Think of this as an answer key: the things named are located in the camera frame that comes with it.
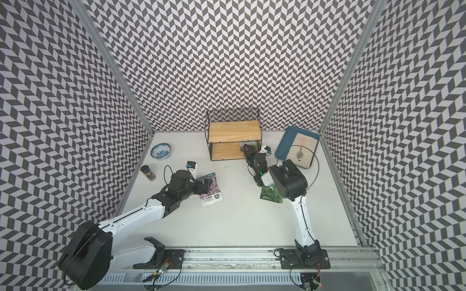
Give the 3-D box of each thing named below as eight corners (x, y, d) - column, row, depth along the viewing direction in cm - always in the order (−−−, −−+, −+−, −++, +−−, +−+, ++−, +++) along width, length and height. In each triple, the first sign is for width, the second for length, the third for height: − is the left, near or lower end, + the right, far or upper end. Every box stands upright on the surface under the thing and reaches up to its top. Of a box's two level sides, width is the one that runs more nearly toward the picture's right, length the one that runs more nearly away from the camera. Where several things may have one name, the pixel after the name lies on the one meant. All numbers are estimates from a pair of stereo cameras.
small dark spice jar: (147, 181, 97) (139, 171, 89) (150, 175, 100) (142, 164, 92) (154, 181, 97) (146, 171, 89) (157, 175, 100) (149, 164, 92)
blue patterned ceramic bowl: (151, 163, 105) (147, 157, 101) (157, 147, 112) (154, 142, 108) (168, 163, 105) (165, 157, 101) (173, 147, 112) (170, 142, 108)
